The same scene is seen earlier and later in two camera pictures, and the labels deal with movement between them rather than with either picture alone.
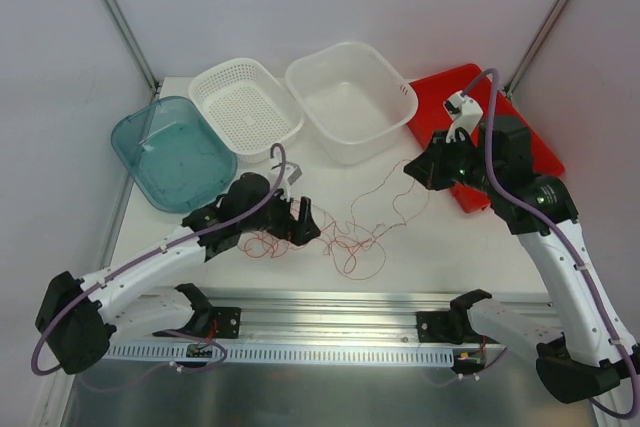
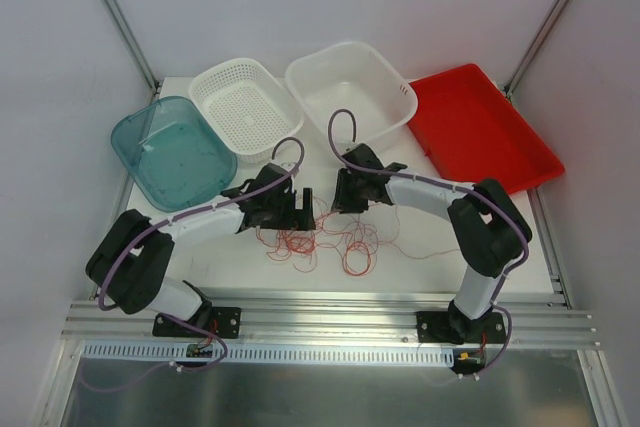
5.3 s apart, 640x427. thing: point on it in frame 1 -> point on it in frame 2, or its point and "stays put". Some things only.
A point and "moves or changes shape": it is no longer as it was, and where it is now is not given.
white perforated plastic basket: [250, 103] stays put
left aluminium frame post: [118, 16] stays put
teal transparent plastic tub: [173, 155] stays put
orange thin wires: [350, 240] moves or changes shape
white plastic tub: [354, 101] stays put
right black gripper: [439, 163] -> [345, 192]
